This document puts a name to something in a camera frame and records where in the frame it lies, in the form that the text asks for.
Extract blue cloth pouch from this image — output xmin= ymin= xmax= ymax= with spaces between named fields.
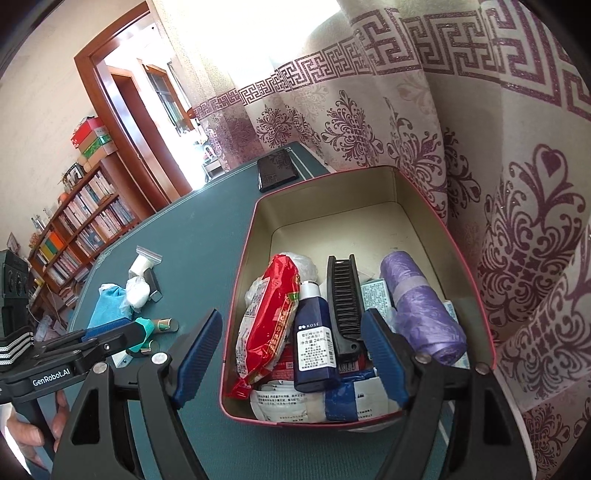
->
xmin=87 ymin=284 xmax=134 ymax=329

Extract green box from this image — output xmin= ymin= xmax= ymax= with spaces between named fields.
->
xmin=78 ymin=131 xmax=112 ymax=155

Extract red snack packet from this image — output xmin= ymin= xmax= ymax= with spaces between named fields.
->
xmin=229 ymin=254 xmax=301 ymax=400

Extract wooden door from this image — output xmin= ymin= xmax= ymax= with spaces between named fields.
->
xmin=143 ymin=64 xmax=192 ymax=121

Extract small black case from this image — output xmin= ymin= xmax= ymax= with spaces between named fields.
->
xmin=143 ymin=269 xmax=163 ymax=303

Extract small red packet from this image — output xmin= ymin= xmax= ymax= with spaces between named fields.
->
xmin=268 ymin=346 xmax=296 ymax=381

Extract rows of books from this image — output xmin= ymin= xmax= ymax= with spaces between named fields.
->
xmin=30 ymin=173 xmax=134 ymax=296

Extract green felt desktop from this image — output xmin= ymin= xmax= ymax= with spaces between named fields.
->
xmin=65 ymin=141 xmax=455 ymax=480

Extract red tin box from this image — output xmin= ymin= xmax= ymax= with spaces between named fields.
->
xmin=219 ymin=165 xmax=497 ymax=432

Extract purple bag roll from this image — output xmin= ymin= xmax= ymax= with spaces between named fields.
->
xmin=379 ymin=250 xmax=467 ymax=367

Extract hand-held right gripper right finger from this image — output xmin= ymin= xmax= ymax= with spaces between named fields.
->
xmin=361 ymin=308 xmax=540 ymax=480

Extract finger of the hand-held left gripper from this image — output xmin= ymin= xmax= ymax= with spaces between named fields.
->
xmin=82 ymin=318 xmax=139 ymax=342
xmin=74 ymin=323 xmax=145 ymax=370

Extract black comb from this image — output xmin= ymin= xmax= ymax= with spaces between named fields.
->
xmin=326 ymin=255 xmax=365 ymax=370

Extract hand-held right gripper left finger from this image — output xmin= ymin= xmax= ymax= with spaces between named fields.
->
xmin=50 ymin=308 xmax=223 ymax=480

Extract white printed packet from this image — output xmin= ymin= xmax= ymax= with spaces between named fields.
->
xmin=250 ymin=383 xmax=326 ymax=423

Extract small clear plastic bag bundle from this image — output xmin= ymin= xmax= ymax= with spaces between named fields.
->
xmin=124 ymin=276 xmax=152 ymax=309

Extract bandage roll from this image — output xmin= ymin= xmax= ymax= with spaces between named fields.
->
xmin=127 ymin=246 xmax=163 ymax=280

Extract dark blue bottle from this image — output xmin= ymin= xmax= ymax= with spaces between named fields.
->
xmin=294 ymin=281 xmax=341 ymax=389

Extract striped wrist strap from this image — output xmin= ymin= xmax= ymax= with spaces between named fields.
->
xmin=0 ymin=331 xmax=35 ymax=372

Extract teal soap box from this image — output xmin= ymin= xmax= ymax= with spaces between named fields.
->
xmin=124 ymin=316 xmax=158 ymax=355

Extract wooden bookshelf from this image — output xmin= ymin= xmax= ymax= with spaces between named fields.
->
xmin=25 ymin=150 xmax=141 ymax=315

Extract cardboard box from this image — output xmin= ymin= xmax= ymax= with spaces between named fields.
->
xmin=83 ymin=141 xmax=118 ymax=167

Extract black phone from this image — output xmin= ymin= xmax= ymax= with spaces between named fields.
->
xmin=256 ymin=148 xmax=298 ymax=193

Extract white medicine box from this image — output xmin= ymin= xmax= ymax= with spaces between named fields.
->
xmin=360 ymin=277 xmax=393 ymax=324

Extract patterned beige curtain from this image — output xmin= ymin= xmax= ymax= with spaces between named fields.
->
xmin=152 ymin=0 xmax=591 ymax=480

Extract blue and white packet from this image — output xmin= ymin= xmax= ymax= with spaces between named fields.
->
xmin=323 ymin=374 xmax=402 ymax=423

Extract person's left hand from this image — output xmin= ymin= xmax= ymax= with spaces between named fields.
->
xmin=0 ymin=390 xmax=71 ymax=462

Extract wooden door frame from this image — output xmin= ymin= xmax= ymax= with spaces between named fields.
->
xmin=74 ymin=0 xmax=195 ymax=215

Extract dark appliance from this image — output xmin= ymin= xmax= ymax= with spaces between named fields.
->
xmin=0 ymin=249 xmax=28 ymax=333

